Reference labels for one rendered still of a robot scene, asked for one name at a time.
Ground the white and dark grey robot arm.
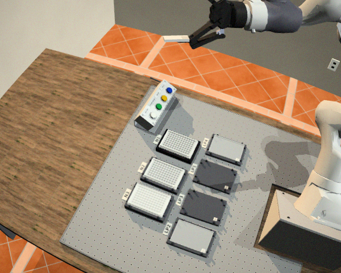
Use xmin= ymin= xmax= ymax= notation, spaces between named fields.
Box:
xmin=239 ymin=0 xmax=341 ymax=230

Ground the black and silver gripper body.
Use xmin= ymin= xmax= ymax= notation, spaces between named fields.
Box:
xmin=209 ymin=0 xmax=247 ymax=29

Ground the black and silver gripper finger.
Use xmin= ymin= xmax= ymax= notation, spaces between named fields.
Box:
xmin=163 ymin=18 xmax=226 ymax=49
xmin=208 ymin=0 xmax=226 ymax=14

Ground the white deck label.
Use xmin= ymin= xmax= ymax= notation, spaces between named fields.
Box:
xmin=163 ymin=222 xmax=172 ymax=235
xmin=176 ymin=194 xmax=185 ymax=206
xmin=122 ymin=189 xmax=132 ymax=201
xmin=153 ymin=134 xmax=162 ymax=145
xmin=138 ymin=162 xmax=147 ymax=173
xmin=189 ymin=163 xmax=197 ymax=175
xmin=201 ymin=138 xmax=209 ymax=148

